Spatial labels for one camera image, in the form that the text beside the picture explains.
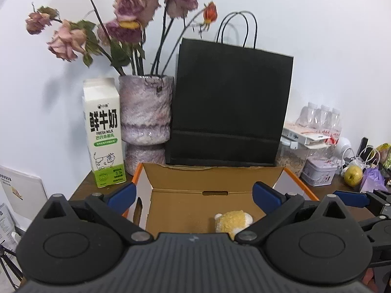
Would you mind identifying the black tripod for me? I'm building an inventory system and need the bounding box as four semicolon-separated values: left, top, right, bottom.
0;243;24;291

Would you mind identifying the green yellow snack packet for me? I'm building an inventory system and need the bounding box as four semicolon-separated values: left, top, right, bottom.
377;142;391;172

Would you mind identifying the black paper bag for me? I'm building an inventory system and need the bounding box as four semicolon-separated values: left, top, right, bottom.
165;10;295;168

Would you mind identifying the stack of printed boxes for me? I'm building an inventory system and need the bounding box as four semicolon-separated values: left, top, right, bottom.
0;203;19;251

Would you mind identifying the white green milk carton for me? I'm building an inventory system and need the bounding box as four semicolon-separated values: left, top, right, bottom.
82;77;127;189

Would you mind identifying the white board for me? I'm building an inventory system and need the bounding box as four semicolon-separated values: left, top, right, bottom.
0;165;49;221

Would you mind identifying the flat white box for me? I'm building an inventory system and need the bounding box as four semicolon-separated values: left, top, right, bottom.
282;122;330;146

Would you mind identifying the clear water bottle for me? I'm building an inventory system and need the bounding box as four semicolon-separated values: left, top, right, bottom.
316;104;333;132
297;102;319;129
329;107;343;138

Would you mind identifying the purple paper packet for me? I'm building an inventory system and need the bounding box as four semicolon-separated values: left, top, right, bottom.
359;167;387;193

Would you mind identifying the dried rose bouquet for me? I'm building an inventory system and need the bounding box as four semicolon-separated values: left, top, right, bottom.
25;0;218;77

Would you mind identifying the purple marbled vase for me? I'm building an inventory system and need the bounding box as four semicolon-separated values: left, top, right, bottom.
118;74;175;177

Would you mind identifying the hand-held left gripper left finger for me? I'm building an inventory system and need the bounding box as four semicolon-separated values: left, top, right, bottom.
42;182;154;246

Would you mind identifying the white round device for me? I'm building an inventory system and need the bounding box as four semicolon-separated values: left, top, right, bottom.
334;136;352;160

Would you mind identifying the printed tin box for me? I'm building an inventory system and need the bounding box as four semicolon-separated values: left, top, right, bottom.
300;157;338;187

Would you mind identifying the orange cardboard box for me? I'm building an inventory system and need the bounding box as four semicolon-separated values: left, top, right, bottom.
121;162;320;242

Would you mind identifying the clear plastic oat jar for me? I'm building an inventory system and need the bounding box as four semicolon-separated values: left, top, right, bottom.
275;137;310;178

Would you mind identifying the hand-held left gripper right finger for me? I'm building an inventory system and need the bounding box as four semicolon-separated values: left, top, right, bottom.
235;181;352;246

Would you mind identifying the yellow green apple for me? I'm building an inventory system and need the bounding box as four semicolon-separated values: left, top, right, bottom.
344;165;364;186

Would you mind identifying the yellow white plush toy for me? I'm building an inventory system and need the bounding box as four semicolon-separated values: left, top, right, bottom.
214;209;254;240

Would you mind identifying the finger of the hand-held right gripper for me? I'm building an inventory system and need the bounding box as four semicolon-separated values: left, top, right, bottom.
333;188;391;218
358;211;391;252

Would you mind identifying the white cable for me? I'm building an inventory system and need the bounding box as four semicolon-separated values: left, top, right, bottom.
345;145;380;171

